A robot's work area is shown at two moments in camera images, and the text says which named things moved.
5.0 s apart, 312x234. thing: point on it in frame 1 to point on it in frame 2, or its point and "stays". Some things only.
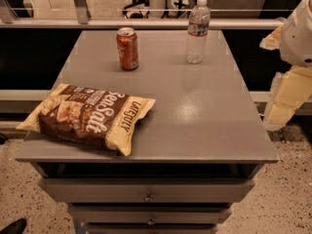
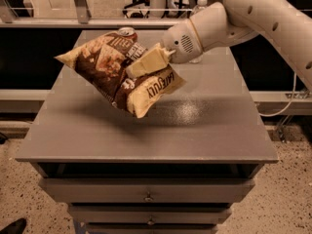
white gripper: x=297 y=38 to x=179 y=43
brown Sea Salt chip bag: x=90 y=113 to x=131 y=75
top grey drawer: x=151 y=190 stays
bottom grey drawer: x=152 y=228 stays
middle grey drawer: x=149 y=214 stays
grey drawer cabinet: x=199 y=148 stays
